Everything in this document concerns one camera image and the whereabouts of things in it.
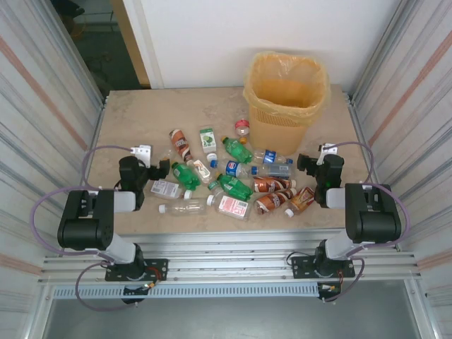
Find clear bottle lime label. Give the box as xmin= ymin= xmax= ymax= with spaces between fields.
xmin=199 ymin=126 xmax=218 ymax=160

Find orange label bottle white cap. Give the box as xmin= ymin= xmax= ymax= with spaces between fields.
xmin=284 ymin=186 xmax=316 ymax=218

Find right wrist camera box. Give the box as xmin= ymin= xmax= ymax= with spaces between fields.
xmin=317 ymin=142 xmax=339 ymax=166

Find clear bottle pink red label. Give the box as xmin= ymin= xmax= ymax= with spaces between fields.
xmin=206 ymin=193 xmax=254 ymax=222

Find green bottle yellow cap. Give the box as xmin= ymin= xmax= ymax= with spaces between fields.
xmin=171 ymin=161 xmax=201 ymax=190
xmin=220 ymin=136 xmax=255 ymax=165
xmin=214 ymin=172 xmax=254 ymax=200

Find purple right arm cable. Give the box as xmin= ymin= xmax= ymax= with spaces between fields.
xmin=323 ymin=141 xmax=412 ymax=304

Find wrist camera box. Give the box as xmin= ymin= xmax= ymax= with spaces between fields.
xmin=129 ymin=143 xmax=153 ymax=167
xmin=317 ymin=142 xmax=339 ymax=166

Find white slotted cable duct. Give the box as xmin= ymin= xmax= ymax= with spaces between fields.
xmin=52 ymin=284 xmax=321 ymax=300

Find clear bottle blue Pepsi label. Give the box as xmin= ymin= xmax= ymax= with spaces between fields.
xmin=252 ymin=148 xmax=295 ymax=166
xmin=210 ymin=159 xmax=254 ymax=178

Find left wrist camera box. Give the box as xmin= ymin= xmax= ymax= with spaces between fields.
xmin=129 ymin=143 xmax=153 ymax=167

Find aluminium frame rails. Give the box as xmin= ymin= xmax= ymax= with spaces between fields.
xmin=37 ymin=227 xmax=424 ymax=284

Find small clear bottle green label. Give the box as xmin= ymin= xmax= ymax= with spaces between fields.
xmin=207 ymin=179 xmax=227 ymax=198

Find clear bottle grey label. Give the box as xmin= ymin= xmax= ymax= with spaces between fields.
xmin=251 ymin=164 xmax=294 ymax=179

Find yellow waste basket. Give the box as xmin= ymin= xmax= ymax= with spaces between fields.
xmin=242 ymin=51 xmax=332 ymax=119

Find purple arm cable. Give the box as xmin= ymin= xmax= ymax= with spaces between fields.
xmin=30 ymin=144 xmax=142 ymax=312
xmin=323 ymin=141 xmax=412 ymax=304

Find wooden door frame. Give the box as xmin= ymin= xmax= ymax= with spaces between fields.
xmin=109 ymin=0 xmax=152 ymax=89

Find clear bottle white label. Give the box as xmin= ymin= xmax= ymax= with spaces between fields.
xmin=150 ymin=179 xmax=194 ymax=200

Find small clear bottle orange label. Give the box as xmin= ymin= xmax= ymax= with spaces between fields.
xmin=191 ymin=159 xmax=213 ymax=185

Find brown label drink bottle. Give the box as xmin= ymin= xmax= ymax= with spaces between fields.
xmin=252 ymin=175 xmax=299 ymax=194
xmin=254 ymin=188 xmax=298 ymax=216
xmin=168 ymin=129 xmax=194 ymax=162

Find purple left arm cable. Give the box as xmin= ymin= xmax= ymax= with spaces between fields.
xmin=30 ymin=144 xmax=142 ymax=312

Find coloured base wires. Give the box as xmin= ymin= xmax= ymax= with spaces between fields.
xmin=141 ymin=267 xmax=166 ymax=290
xmin=319 ymin=270 xmax=346 ymax=294

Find clear unlabelled bottle white cap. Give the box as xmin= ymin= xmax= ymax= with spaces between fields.
xmin=157 ymin=198 xmax=209 ymax=217

